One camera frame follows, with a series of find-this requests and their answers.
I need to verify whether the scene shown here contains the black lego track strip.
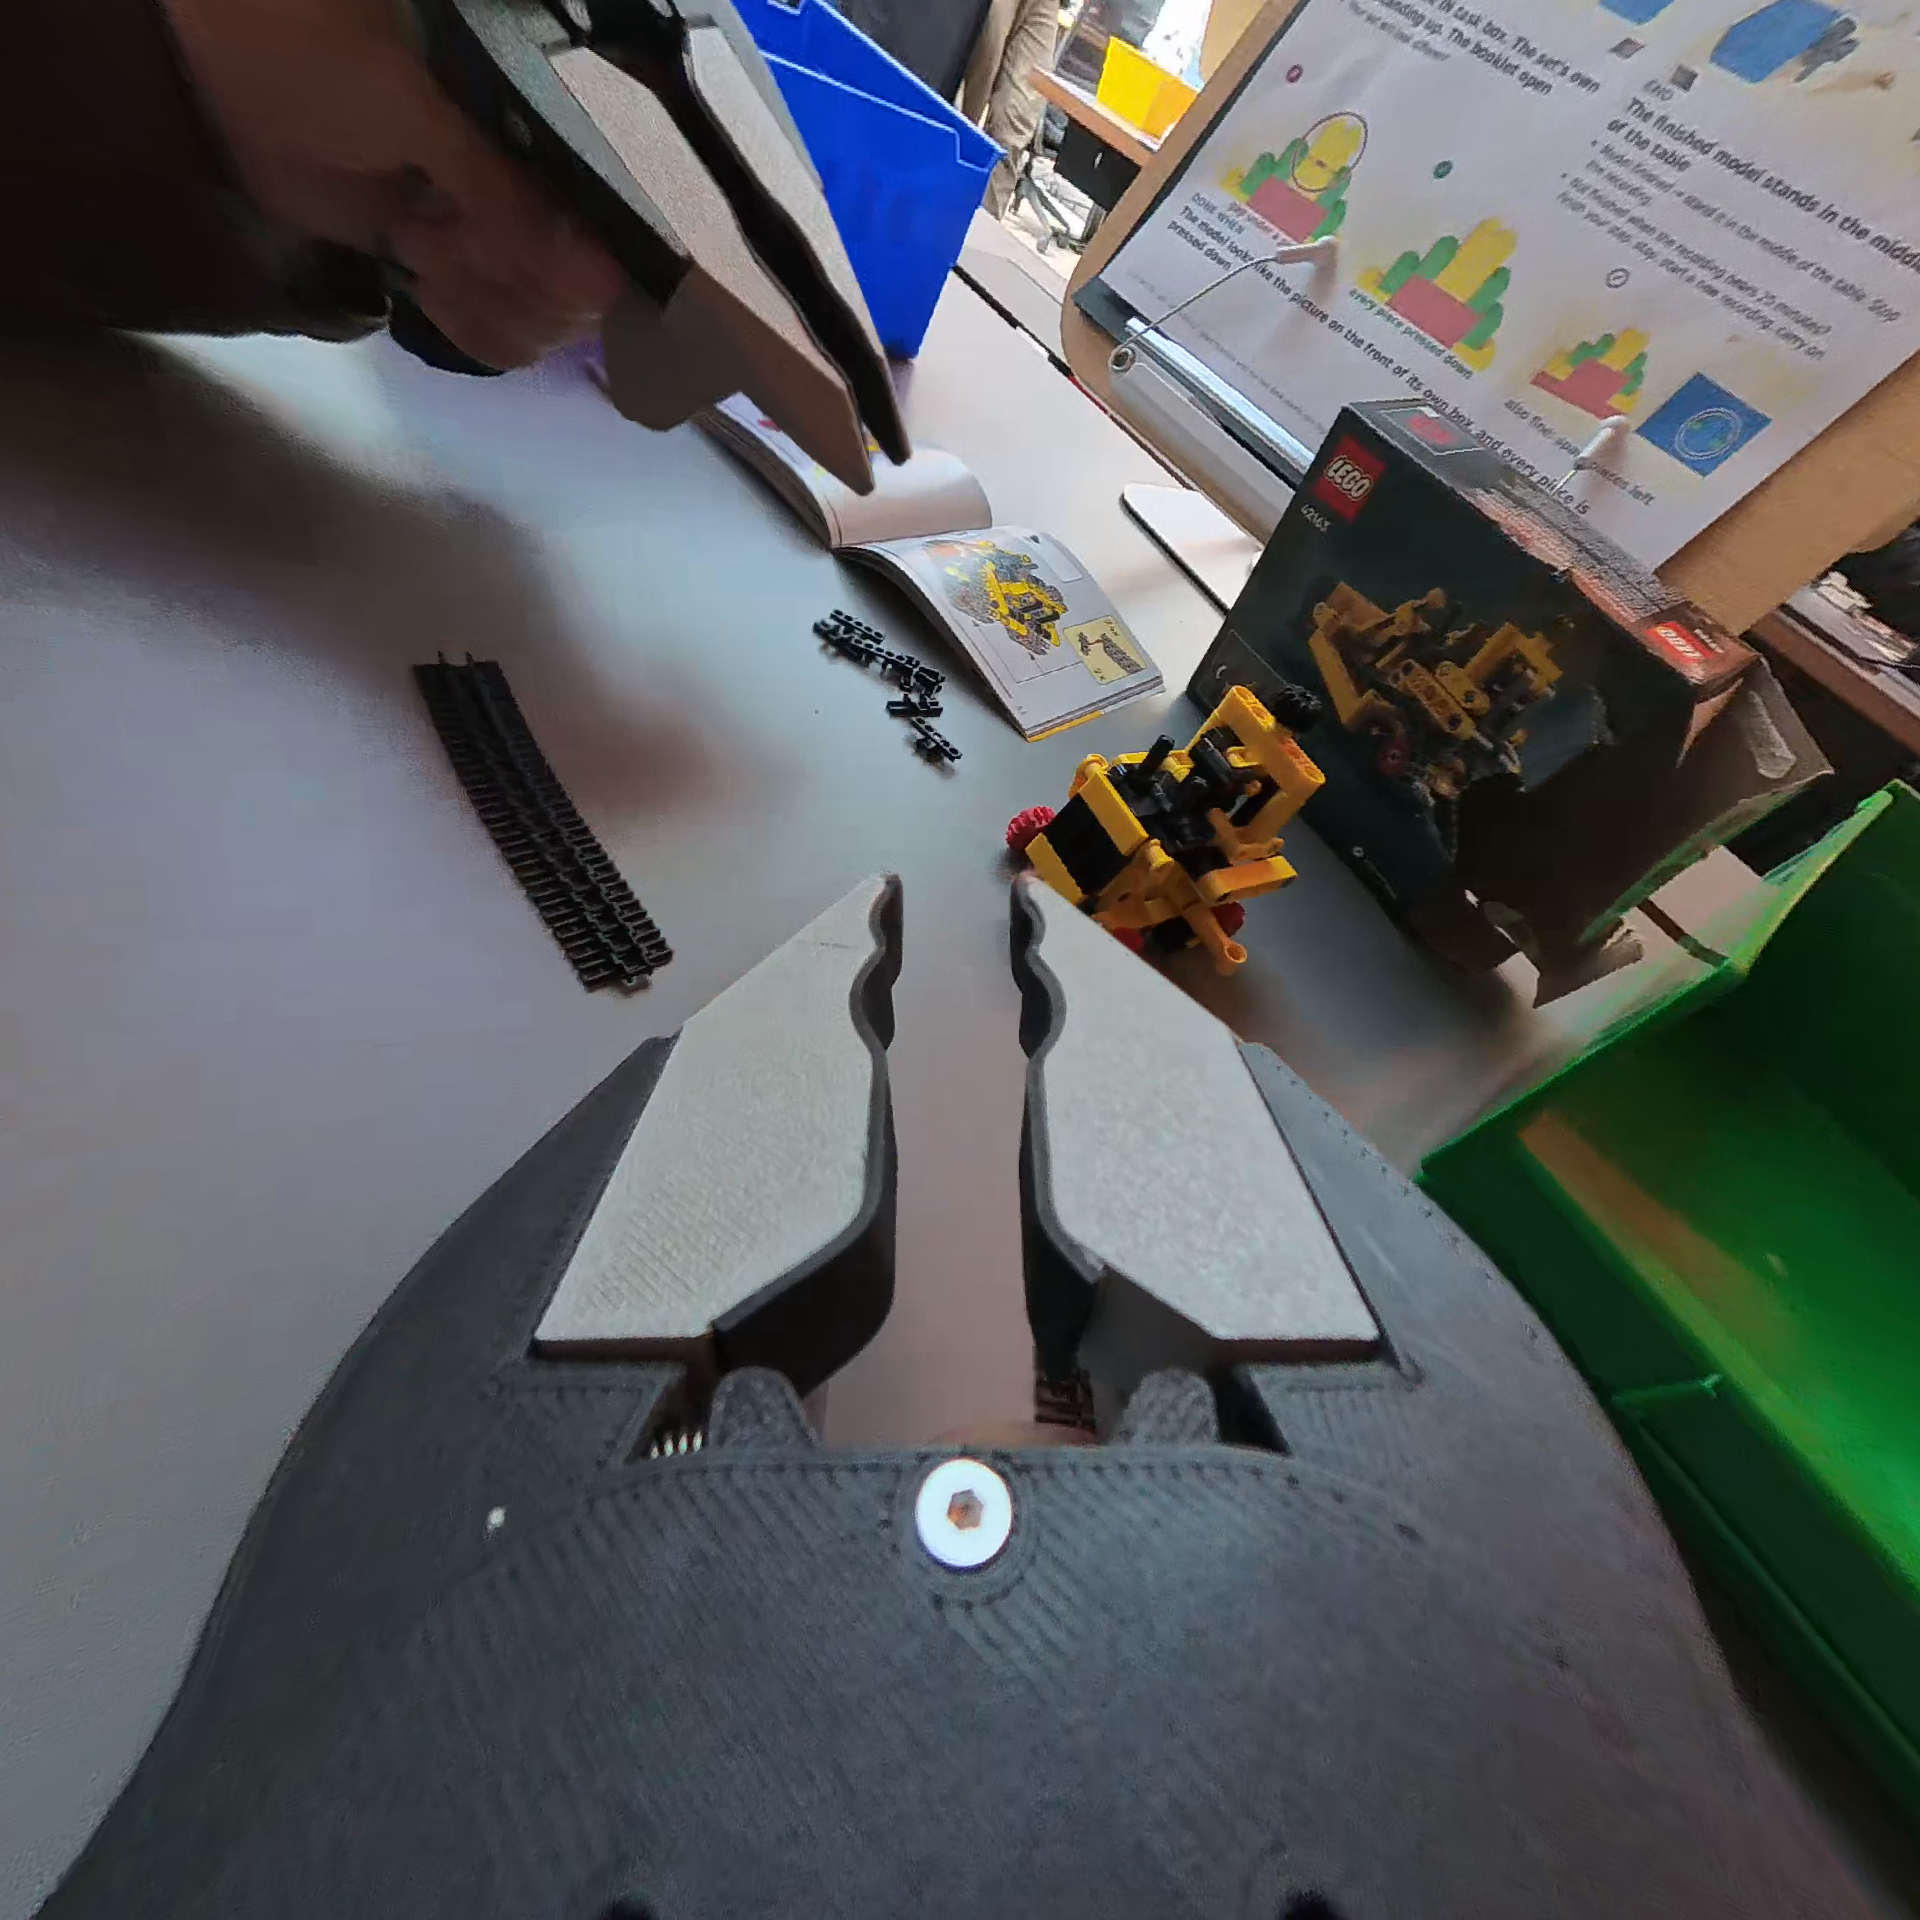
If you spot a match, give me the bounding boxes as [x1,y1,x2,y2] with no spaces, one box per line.
[415,652,675,996]

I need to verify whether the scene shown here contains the yellow plastic bin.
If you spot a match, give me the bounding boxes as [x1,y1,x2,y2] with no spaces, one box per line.
[1098,35,1203,137]

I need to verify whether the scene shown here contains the lego instruction booklet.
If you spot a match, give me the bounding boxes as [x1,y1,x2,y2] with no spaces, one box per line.
[693,393,1168,744]

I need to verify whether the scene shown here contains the background wooden table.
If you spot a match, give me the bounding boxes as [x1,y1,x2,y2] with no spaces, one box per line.
[1031,69,1166,170]

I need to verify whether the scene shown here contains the blue plastic bin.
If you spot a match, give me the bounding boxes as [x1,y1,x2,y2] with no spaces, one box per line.
[728,0,856,69]
[755,53,1005,363]

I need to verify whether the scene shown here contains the pile of track pieces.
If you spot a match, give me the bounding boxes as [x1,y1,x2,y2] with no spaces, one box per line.
[812,610,965,773]

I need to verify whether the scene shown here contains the dark cardboard lego box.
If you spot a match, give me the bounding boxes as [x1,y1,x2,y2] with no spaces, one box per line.
[1185,399,1838,1010]

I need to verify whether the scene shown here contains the printed instruction sheet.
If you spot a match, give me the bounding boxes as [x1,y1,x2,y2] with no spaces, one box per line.
[1101,0,1920,569]

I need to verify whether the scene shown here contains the green plastic bin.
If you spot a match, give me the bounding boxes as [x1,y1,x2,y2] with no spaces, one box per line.
[1417,782,1920,1824]

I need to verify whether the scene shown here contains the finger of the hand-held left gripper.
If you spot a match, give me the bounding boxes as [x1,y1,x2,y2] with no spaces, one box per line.
[541,31,884,495]
[684,18,916,467]

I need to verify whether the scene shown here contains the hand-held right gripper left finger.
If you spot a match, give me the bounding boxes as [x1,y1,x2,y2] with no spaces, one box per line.
[532,873,903,1398]

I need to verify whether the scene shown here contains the instruction sheet on stand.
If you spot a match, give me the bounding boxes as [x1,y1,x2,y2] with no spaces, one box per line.
[1060,0,1920,638]

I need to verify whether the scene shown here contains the yellow lego bulldozer model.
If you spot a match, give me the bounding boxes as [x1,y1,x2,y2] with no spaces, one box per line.
[1008,683,1330,977]

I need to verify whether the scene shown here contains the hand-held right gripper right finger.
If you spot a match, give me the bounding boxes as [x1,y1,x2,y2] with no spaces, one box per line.
[1008,873,1386,1414]

